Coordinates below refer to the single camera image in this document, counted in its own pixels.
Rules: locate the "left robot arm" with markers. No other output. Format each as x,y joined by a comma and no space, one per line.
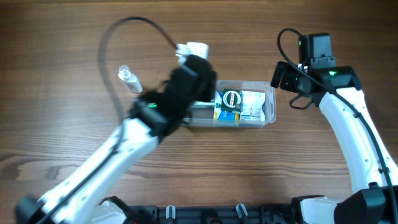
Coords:
153,116

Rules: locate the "white red medicine box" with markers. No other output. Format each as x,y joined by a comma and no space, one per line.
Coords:
200,105

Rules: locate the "blue yellow VapoDrops box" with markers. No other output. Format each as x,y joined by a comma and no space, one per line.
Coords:
220,114

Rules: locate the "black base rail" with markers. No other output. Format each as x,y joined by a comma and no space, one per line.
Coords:
260,214

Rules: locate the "dark green round-label box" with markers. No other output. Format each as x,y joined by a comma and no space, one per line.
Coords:
231,100

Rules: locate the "small clear white bottle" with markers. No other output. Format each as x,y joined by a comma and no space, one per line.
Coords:
129,80

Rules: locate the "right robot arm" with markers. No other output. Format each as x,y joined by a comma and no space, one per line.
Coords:
338,93

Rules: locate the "clear plastic container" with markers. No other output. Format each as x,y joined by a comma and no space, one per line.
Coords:
204,117

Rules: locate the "white Beiersdorf plaster box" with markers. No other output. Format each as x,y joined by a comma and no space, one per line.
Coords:
253,106

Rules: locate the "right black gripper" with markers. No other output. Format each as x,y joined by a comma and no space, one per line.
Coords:
285,82

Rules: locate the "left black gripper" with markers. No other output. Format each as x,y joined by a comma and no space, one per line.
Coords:
200,73

